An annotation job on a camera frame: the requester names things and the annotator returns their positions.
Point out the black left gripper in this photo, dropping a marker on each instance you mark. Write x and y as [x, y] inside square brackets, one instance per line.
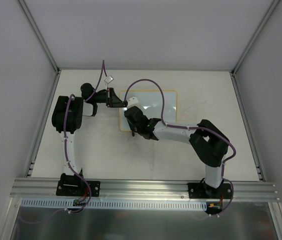
[109, 98]

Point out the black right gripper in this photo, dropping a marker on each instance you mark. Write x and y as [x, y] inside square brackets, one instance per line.
[132, 122]

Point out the yellow framed whiteboard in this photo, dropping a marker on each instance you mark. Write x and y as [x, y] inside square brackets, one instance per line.
[150, 102]

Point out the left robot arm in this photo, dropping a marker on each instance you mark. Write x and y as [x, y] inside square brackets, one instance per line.
[67, 119]

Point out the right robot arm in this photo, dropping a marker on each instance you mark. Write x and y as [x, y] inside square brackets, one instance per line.
[208, 142]

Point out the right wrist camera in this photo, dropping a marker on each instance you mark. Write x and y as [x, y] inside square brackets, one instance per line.
[131, 102]

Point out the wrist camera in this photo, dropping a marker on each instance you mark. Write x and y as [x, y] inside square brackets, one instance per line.
[131, 102]
[108, 79]

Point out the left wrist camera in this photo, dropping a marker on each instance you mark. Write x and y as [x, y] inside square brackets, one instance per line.
[108, 79]

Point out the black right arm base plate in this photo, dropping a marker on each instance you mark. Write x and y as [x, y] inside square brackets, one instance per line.
[200, 190]

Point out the white slotted cable duct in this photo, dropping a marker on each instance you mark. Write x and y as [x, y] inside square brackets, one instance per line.
[116, 204]

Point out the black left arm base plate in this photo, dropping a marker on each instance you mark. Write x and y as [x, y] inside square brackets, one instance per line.
[73, 186]

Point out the aluminium mounting rail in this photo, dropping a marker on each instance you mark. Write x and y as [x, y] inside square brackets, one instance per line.
[150, 190]

